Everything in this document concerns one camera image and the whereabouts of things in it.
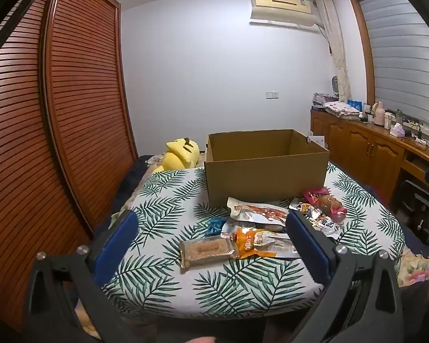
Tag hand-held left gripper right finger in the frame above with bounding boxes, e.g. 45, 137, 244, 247
286, 209, 404, 343

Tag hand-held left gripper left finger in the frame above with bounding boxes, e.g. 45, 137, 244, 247
21, 209, 140, 343

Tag white and blue snack packet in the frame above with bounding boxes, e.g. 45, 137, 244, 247
289, 198, 344, 240

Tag red and pink meat packet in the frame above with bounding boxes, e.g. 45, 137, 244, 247
303, 187, 348, 224

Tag orange snack packet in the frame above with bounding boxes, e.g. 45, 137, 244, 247
222, 226, 303, 260

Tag white snack bag red print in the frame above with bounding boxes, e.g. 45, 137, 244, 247
226, 196, 290, 231

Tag brown cardboard box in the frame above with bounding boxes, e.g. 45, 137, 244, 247
204, 129, 330, 208

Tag clear-wrapped brown cake bar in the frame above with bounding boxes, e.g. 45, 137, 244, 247
179, 238, 241, 269

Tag small blue candy packet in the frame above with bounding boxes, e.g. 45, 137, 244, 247
204, 217, 229, 237

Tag dark blue blanket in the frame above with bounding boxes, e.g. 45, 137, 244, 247
112, 155, 158, 218

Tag floral bedsheet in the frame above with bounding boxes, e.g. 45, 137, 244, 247
71, 157, 429, 340

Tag wooden cabinet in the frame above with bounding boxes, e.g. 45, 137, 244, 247
310, 109, 429, 204

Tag yellow plush toy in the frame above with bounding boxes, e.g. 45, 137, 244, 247
152, 137, 201, 174

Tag black chair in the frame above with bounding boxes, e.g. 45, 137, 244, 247
397, 169, 429, 244

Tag slatted wooden wardrobe door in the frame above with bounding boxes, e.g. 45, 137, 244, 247
0, 0, 94, 333
39, 0, 138, 236

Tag folded floral blanket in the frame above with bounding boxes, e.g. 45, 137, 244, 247
323, 101, 362, 120

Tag folded purple cloth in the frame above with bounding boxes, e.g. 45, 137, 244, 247
313, 93, 340, 109

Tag pink kettle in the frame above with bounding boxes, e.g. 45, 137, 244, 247
373, 100, 386, 126

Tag grey window blind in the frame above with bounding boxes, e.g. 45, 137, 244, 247
354, 0, 429, 140

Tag patterned cream curtain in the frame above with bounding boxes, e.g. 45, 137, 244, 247
315, 0, 353, 104

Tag wooden window frame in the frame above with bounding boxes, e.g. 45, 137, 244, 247
347, 0, 429, 143

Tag beige wall air conditioner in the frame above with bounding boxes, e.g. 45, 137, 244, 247
249, 0, 324, 29

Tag black cable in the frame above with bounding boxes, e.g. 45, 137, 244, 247
0, 0, 34, 58

